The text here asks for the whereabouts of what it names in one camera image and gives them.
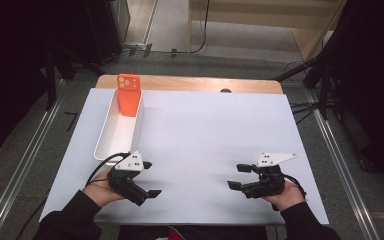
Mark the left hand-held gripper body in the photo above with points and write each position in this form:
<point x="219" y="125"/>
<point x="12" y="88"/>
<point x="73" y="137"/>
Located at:
<point x="125" y="181"/>

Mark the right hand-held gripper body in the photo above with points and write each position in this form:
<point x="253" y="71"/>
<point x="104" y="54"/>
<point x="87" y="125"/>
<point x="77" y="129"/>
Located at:
<point x="270" y="181"/>

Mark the white plastic storage box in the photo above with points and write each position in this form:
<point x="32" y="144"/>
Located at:
<point x="120" y="136"/>

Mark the orange phone case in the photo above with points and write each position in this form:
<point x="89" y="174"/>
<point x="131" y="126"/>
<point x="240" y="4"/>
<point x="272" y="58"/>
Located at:
<point x="129" y="100"/>

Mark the person's right hand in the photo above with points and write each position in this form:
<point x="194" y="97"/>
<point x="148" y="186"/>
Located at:
<point x="286" y="198"/>

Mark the person's left hand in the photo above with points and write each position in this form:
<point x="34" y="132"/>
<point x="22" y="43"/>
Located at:
<point x="100" y="191"/>

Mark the white table board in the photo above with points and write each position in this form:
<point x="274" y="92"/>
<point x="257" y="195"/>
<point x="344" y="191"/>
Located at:
<point x="220" y="116"/>

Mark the wooden table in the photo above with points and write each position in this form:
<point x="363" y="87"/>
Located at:
<point x="186" y="83"/>

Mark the black tripod stand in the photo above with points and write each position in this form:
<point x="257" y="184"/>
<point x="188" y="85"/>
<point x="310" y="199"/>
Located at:
<point x="323" y="86"/>

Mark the white power strip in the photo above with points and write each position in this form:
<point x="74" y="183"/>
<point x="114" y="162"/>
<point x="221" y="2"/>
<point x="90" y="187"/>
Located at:
<point x="135" y="44"/>

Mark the black metal stand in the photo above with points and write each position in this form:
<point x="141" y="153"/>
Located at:
<point x="50" y="83"/>

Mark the black cabinet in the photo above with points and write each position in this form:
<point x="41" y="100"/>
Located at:
<point x="103" y="30"/>

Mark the light wooden shelf unit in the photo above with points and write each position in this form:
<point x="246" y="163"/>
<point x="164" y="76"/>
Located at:
<point x="308" y="40"/>

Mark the black curtain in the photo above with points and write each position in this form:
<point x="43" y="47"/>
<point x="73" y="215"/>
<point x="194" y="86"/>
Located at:
<point x="376" y="83"/>
<point x="13" y="66"/>

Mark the metal floor rail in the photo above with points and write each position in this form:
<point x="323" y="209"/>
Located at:
<point x="340" y="160"/>
<point x="23" y="166"/>

